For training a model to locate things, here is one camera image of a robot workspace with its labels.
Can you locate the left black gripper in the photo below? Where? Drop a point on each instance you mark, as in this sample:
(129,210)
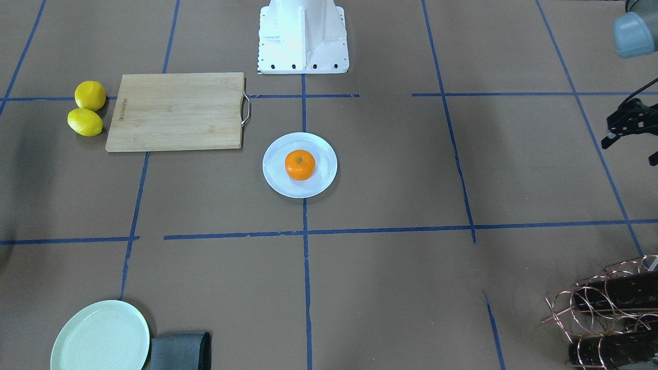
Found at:
(628,122)

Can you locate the orange fruit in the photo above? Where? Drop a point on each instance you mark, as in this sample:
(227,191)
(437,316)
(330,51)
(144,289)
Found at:
(299,165)

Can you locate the light blue plate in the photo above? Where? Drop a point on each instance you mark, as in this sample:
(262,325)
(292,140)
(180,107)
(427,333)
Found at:
(275,173)

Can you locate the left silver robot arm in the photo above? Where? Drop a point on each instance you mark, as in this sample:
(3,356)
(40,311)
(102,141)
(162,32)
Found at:
(635,35)

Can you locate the light green plate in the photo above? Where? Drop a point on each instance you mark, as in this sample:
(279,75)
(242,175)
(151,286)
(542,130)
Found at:
(109,334)

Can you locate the dark wine bottle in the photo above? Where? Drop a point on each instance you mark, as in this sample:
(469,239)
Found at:
(630,293)
(632,350)

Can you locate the wooden cutting board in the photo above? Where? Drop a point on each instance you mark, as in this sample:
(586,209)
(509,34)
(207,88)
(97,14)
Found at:
(158,112)

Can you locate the dark grey folded cloth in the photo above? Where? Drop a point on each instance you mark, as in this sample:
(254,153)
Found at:
(182,350)

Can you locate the yellow lemon upper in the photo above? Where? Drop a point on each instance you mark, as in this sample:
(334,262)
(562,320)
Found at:
(90,95)

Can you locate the yellow lemon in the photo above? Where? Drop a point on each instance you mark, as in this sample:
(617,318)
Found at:
(90,95)
(85,122)

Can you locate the yellow lemon lower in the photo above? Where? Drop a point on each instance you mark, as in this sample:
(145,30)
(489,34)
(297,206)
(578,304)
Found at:
(85,122)

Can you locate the copper wire bottle rack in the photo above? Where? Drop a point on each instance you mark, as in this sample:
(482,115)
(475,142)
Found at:
(609,319)

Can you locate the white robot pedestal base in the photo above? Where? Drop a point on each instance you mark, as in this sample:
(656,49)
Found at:
(302,37)

